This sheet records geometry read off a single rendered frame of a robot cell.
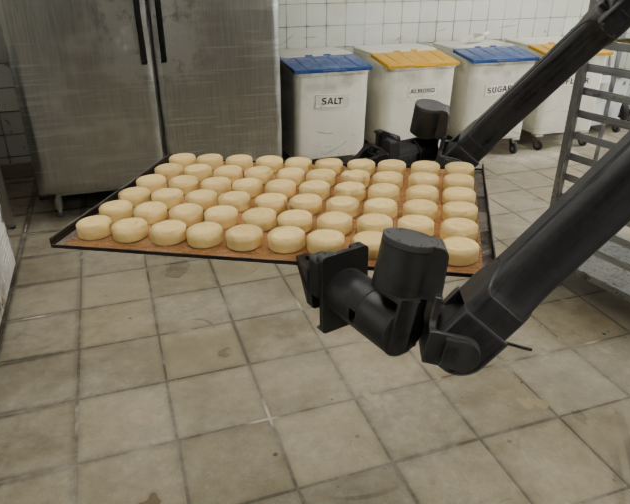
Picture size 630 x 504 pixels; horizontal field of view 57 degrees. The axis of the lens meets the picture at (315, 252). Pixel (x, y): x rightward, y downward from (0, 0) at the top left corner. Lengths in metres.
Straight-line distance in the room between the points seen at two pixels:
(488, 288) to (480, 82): 3.84
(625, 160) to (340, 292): 0.31
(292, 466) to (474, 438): 0.58
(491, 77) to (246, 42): 1.84
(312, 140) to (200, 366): 2.10
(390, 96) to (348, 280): 3.46
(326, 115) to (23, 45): 1.79
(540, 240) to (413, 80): 3.56
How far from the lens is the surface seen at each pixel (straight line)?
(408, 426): 1.98
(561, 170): 2.70
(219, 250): 0.80
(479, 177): 1.06
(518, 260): 0.60
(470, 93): 4.40
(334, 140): 3.99
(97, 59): 3.35
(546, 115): 4.85
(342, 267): 0.67
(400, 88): 4.09
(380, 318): 0.61
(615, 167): 0.60
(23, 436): 2.14
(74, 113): 3.40
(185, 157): 1.14
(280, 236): 0.77
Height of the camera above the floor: 1.35
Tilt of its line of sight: 27 degrees down
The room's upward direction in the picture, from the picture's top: straight up
